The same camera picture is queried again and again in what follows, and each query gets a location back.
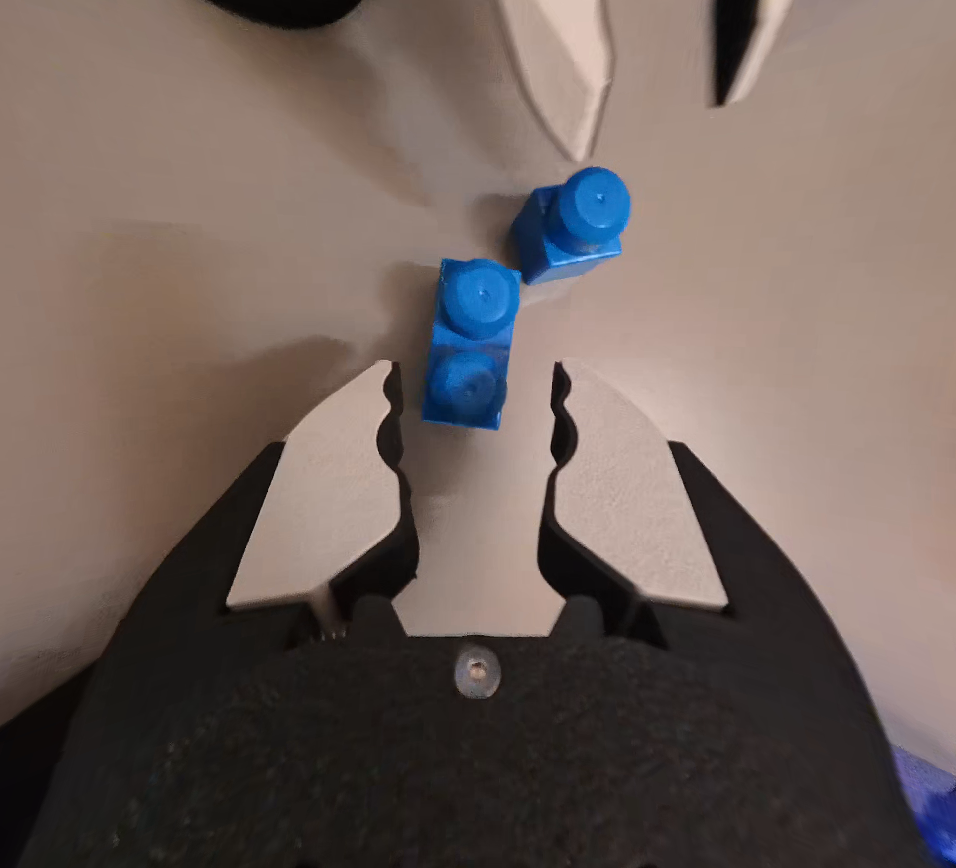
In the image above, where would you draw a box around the blue two-stud mega block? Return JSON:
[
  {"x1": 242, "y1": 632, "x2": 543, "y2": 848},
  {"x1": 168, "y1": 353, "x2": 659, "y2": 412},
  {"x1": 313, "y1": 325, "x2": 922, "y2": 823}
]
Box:
[{"x1": 420, "y1": 257, "x2": 522, "y2": 431}]

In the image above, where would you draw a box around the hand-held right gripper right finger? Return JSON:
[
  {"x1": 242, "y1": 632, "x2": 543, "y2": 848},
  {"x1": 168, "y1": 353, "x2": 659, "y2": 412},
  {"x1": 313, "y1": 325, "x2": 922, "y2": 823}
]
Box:
[{"x1": 538, "y1": 359, "x2": 730, "y2": 611}]

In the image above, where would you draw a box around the blue plastic storage bin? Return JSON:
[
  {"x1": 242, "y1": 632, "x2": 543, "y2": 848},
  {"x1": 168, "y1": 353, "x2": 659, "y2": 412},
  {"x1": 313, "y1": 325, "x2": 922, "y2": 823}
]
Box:
[{"x1": 891, "y1": 743, "x2": 956, "y2": 868}]

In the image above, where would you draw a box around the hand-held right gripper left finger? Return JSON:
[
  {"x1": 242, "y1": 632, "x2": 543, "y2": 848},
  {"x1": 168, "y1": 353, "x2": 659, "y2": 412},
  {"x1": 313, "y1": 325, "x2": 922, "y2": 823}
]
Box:
[{"x1": 224, "y1": 359, "x2": 421, "y2": 621}]

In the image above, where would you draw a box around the blue one-stud mega block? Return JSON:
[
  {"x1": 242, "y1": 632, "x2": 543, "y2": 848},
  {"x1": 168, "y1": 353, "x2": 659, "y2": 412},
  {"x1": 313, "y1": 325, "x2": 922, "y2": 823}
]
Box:
[{"x1": 510, "y1": 166, "x2": 633, "y2": 287}]

